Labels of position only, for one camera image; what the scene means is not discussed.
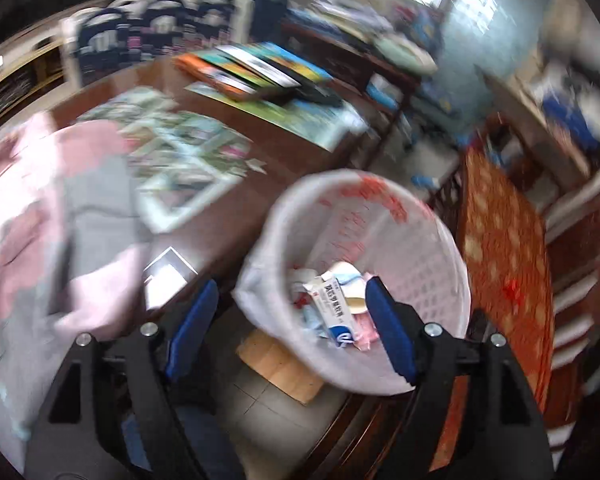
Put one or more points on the wooden television stand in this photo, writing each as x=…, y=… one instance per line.
x=15, y=85

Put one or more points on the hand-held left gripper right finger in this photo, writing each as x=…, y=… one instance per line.
x=387, y=330

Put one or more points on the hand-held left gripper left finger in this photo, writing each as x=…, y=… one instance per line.
x=192, y=330

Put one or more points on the white waste bin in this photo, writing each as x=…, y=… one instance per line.
x=410, y=260

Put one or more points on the jigsaw puzzle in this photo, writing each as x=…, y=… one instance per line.
x=180, y=160

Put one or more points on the cardboard piece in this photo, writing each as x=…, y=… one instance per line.
x=280, y=365

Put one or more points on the cluttered wooden desk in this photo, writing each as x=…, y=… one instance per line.
x=360, y=35

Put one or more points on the stack of colourful books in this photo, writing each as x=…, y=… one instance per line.
x=260, y=67

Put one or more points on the navy and white playpen fence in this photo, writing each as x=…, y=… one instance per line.
x=150, y=30

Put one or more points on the checked pink grey tablecloth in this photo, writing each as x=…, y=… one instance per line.
x=25, y=240

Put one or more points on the pink plastic bag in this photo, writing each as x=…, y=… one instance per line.
x=366, y=332

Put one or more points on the green poster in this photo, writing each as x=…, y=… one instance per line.
x=320, y=120

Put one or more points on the white medicine box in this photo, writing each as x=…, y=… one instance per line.
x=336, y=310

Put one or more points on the red patterned chair cushion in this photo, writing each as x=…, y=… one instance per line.
x=505, y=260

